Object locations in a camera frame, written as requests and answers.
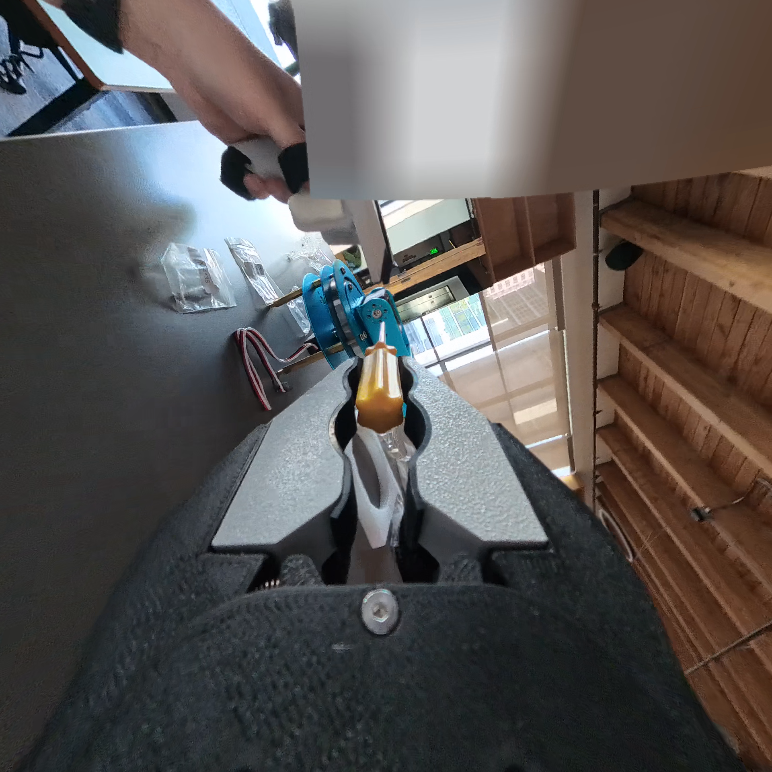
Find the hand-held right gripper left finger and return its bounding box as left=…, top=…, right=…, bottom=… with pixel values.
left=211, top=355, right=364, bottom=558

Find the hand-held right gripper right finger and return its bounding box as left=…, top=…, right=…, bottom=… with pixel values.
left=403, top=355, right=551, bottom=558

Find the blue toy robot arm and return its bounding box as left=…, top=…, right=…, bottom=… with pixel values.
left=268, top=259, right=415, bottom=372

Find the yellow handled screwdriver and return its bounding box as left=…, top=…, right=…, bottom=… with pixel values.
left=355, top=320, right=407, bottom=434

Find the person's left forearm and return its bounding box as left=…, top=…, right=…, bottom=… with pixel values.
left=60, top=0, right=272, bottom=103

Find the dark grey desk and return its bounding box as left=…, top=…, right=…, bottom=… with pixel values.
left=0, top=121, right=378, bottom=772

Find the person's left hand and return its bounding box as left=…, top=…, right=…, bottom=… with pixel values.
left=184, top=42, right=310, bottom=204

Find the small clear zip bag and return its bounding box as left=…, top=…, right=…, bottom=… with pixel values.
left=160, top=242, right=238, bottom=314
left=224, top=236, right=284, bottom=310

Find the wood-edged table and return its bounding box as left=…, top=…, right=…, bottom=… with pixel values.
left=24, top=0, right=299, bottom=94

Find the black sneaker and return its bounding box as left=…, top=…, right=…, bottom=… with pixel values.
left=0, top=53, right=32, bottom=96

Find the red white servo cable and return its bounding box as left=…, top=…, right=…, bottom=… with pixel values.
left=233, top=327, right=320, bottom=413

